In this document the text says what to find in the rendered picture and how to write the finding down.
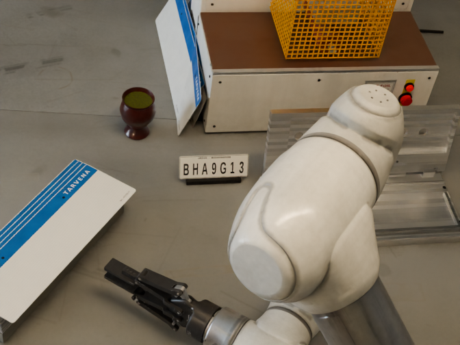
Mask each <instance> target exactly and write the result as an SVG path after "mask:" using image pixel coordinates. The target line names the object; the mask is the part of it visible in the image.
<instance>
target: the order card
mask: <svg viewBox="0 0 460 345"><path fill-rule="evenodd" d="M247 176H248V154H235V155H198V156H181V157H179V178H180V179H201V178H217V177H247Z"/></svg>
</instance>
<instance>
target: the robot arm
mask: <svg viewBox="0 0 460 345"><path fill-rule="evenodd" d="M403 136H404V117H403V109H402V107H401V106H400V104H399V102H398V99H397V98H396V97H395V96H394V95H393V94H392V93H391V92H390V91H389V90H387V89H385V88H382V87H380V86H377V85H373V84H364V85H361V86H354V87H352V88H350V89H349V90H347V91H346V92H345V93H344V94H342V95H341V96H340V97H338V98H337V99H336V100H335V101H334V102H333V104H332V105H331V107H330V109H329V111H328V113H327V115H326V116H323V117H321V118H320V119H319V120H318V121H317V122H316V123H315V124H314V125H313V126H312V127H311V128H310V129H309V130H308V131H307V132H306V133H305V134H304V135H303V136H302V137H301V138H300V139H299V140H298V141H297V142H296V143H295V144H294V145H293V146H292V147H291V148H290V149H288V150H287V151H286V152H284V153H283V154H281V155H280V156H279V157H278V158H277V159H276V160H275V161H274V163H273V164H272V165H271V166H270V167H269V168H268V169H267V171H266V172H265V173H264V174H263V175H262V176H261V177H260V178H259V180H258V181H257V182H256V184H255V185H254V186H253V187H252V189H251V190H250V192H249V193H248V194H247V195H246V197H245V199H244V200H243V202H242V204H241V206H240V208H239V209H238V212H237V214H236V216H235V219H234V221H233V224H232V228H231V232H230V235H229V242H228V256H229V261H230V264H231V267H232V268H233V271H234V273H235V275H236V277H237V278H238V279H239V280H240V282H241V283H242V284H243V285H244V286H245V287H246V288H247V289H248V290H250V291H251V292H252V293H254V294H255V295H257V296H258V297H260V298H262V299H264V300H267V301H270V304H269V306H268V308H267V310H266V311H265V313H264V314H263V315H262V316H261V317H260V318H258V319H257V320H256V322H255V321H254V320H251V319H249V318H248V317H246V316H243V315H242V314H240V313H238V312H236V311H234V310H233V309H231V308H229V307H223V308H221V307H219V306H217V305H216V304H214V303H212V302H210V301H208V300H206V299H205V300H202V301H197V300H195V299H194V298H193V297H192V296H190V295H188V293H187V292H186V289H187V288H188V285H187V284H186V283H181V282H177V281H174V280H172V279H169V278H168V277H165V276H163V275H161V274H158V273H156V272H154V271H152V270H149V269H148V268H145V269H144V270H143V271H142V272H138V271H137V270H134V269H133V268H131V267H129V266H127V265H125V264H124V263H122V262H120V261H118V260H117V259H114V258H112V259H111V260H110V261H109V262H108V263H107V265H106V266H105V267H104V270H105V271H107V273H106V274H105V275H104V278H105V279H107V280H108V281H111V282H112V283H114V284H116V285H117V286H119V287H121V288H122V289H124V290H127V291H128V292H130V293H132V294H133V296H132V297H131V298H132V300H133V301H134V300H135V299H137V301H136V302H137V304H138V305H139V306H141V307H143V308H144V309H146V310H147V311H149V312H150V313H152V314H153V315H154V316H156V317H158V318H159V319H160V320H162V321H164V322H165V323H166V324H167V325H169V326H170V327H171V328H172V329H173V330H174V331H178V329H179V328H180V327H185V328H186V334H187V335H189V336H190V337H192V338H194V339H195V340H197V341H199V342H200V343H203V345H309V343H310V341H311V340H312V339H313V337H314V336H315V335H316V334H317V333H318V332H319V330H320V331H321V333H322V334H323V336H324V338H325V340H326V341H327V343H328V345H415V344H414V342H413V340H412V338H411V336H410V334H409V332H408V330H407V328H406V326H405V324H404V322H403V320H402V319H401V317H400V315H399V313H398V311H397V309H396V307H395V306H394V304H393V302H392V300H391V298H390V296H389V294H388V293H387V290H386V289H385V286H384V285H383V282H382V280H381V279H380V277H379V266H380V257H379V251H378V247H377V242H376V233H375V228H374V217H373V213H372V208H373V207H374V205H375V203H376V202H377V200H378V198H379V197H380V195H381V193H382V191H383V188H384V186H385V184H386V181H387V179H388V177H389V174H390V172H391V170H392V167H393V165H394V163H395V161H396V158H397V156H398V153H399V151H400V148H401V145H402V143H403Z"/></svg>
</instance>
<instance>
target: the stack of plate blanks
mask: <svg viewBox="0 0 460 345"><path fill-rule="evenodd" d="M78 161H79V160H77V159H74V160H73V161H72V162H71V163H70V164H69V165H68V166H67V167H66V168H65V169H64V170H63V171H62V172H61V173H60V174H59V175H58V176H57V177H56V178H55V179H54V180H52V181H51V182H50V183H49V184H48V185H47V186H46V187H45V188H44V189H43V190H42V191H41V192H40V193H39V194H38V195H37V196H35V197H34V198H33V199H32V200H31V201H30V202H29V203H28V204H27V205H26V206H25V207H24V208H23V209H22V210H21V211H20V212H19V213H18V214H17V215H15V217H13V219H11V221H10V222H9V223H8V224H7V225H6V226H5V227H4V228H2V229H1V230H0V236H1V235H2V234H3V233H4V232H5V231H6V230H7V229H8V228H10V227H11V226H12V225H13V224H14V223H15V222H16V221H17V220H18V219H19V218H20V217H21V216H22V215H23V214H24V213H25V212H26V211H27V210H28V209H29V208H30V207H31V206H32V205H33V204H34V203H35V202H36V201H37V200H38V199H39V198H40V197H41V196H42V195H43V194H44V193H45V192H46V191H47V190H48V189H49V188H51V187H52V186H53V185H54V184H55V183H56V182H57V181H58V180H59V179H60V178H61V177H62V176H63V175H64V174H65V173H66V172H67V171H68V170H69V169H70V168H72V167H73V166H74V165H75V164H76V163H77V162H78ZM123 212H124V205H123V206H122V207H121V208H120V209H119V210H118V211H117V212H116V213H115V214H114V215H113V216H112V218H111V219H110V220H109V221H108V222H107V223H106V224H105V225H104V226H103V228H102V229H101V230H100V231H99V232H98V233H97V234H96V235H95V236H94V237H93V238H92V239H91V241H89V243H87V245H86V246H85V247H84V248H83V249H82V250H81V251H80V252H79V253H78V255H77V256H76V257H75V258H74V259H73V260H72V261H71V262H70V263H69V265H67V267H65V269H63V271H61V273H60V274H59V275H58V276H57V277H56V278H55V279H54V280H53V281H52V283H51V284H50V285H49V286H48V287H47V288H46V289H45V290H44V292H43V293H42V294H41V295H40V296H39V297H38V298H37V299H36V300H35V301H34V302H33V303H32V304H31V305H30V306H29V307H28V308H27V310H26V311H25V312H24V313H23V314H22V315H21V316H20V317H19V318H18V320H17V321H16V322H14V323H11V322H8V321H7V320H5V319H3V318H1V317H0V341H1V342H3V343H4V342H5V341H6V340H7V339H8V338H9V337H10V336H11V334H13V332H15V330H16V329H17V328H18V327H19V326H20V325H21V324H22V323H23V322H24V320H25V319H26V318H27V317H28V316H29V315H30V314H31V313H32V311H33V310H35V308H37V306H39V304H40V303H41V302H42V301H43V300H44V299H45V298H46V297H47V295H48V294H49V293H50V292H51V291H52V290H53V289H54V288H55V286H56V285H57V284H58V283H59V282H60V281H61V280H62V279H63V278H64V277H65V276H66V275H67V274H68V273H69V272H70V270H71V269H72V268H73V267H74V266H75V265H76V264H77V262H78V261H79V260H80V259H81V258H82V257H83V256H84V255H85V254H86V253H87V252H88V251H89V250H90V249H91V248H92V246H93V245H94V244H95V243H96V242H97V241H98V240H99V239H100V237H101V236H102V235H103V234H104V233H105V232H106V231H107V230H108V229H109V228H110V227H111V226H112V225H113V224H114V223H115V221H116V220H117V219H118V218H119V217H120V216H121V215H122V214H123Z"/></svg>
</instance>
